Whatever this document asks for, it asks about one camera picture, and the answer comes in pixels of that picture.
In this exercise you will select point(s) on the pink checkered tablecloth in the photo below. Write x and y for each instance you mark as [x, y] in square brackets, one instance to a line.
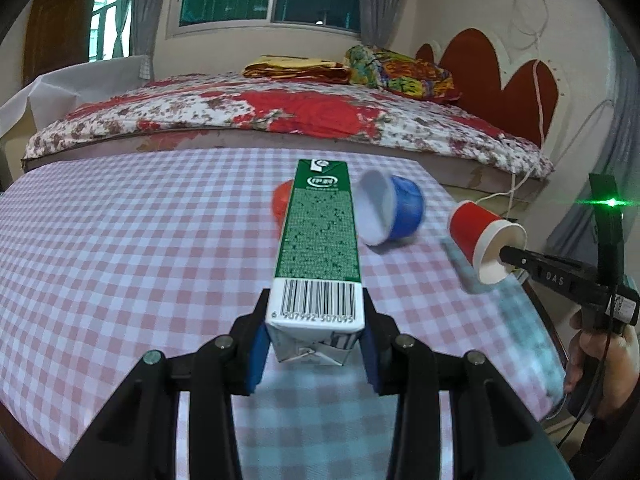
[125, 235]

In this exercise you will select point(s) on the colourful pillow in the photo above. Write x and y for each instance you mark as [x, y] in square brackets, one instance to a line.
[400, 72]

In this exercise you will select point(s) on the red heart-shaped headboard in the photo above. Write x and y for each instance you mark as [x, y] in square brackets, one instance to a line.
[520, 90]

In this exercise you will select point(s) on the brown wooden door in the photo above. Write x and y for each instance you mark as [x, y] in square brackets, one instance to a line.
[55, 35]

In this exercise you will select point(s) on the blue plastic cup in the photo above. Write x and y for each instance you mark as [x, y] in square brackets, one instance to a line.
[407, 205]

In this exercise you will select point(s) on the white sheet-covered furniture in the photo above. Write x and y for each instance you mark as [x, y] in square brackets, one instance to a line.
[75, 85]

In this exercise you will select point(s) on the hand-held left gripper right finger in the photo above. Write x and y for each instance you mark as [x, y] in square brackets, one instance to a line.
[372, 360]

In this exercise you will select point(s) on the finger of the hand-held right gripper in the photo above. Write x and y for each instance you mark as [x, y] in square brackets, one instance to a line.
[545, 267]

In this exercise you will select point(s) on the person's right hand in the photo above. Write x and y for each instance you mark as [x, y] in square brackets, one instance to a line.
[622, 370]

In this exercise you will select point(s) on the green and white milk carton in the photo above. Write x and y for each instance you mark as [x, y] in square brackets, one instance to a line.
[315, 240]

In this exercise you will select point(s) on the grey curtain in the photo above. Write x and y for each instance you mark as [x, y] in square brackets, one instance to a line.
[145, 10]
[385, 0]

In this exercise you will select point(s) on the red floral bedspread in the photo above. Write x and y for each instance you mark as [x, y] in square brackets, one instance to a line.
[325, 110]

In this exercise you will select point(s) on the small red paper cup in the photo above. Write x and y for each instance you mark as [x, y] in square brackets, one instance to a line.
[470, 230]

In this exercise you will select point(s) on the small bright window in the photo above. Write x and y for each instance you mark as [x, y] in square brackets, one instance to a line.
[107, 25]

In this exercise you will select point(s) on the pink mattress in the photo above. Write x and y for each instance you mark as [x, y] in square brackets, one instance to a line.
[200, 139]

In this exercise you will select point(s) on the folded yellow and red blanket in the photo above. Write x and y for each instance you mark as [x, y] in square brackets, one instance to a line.
[295, 67]

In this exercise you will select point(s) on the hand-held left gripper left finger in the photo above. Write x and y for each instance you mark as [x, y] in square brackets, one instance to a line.
[255, 360]

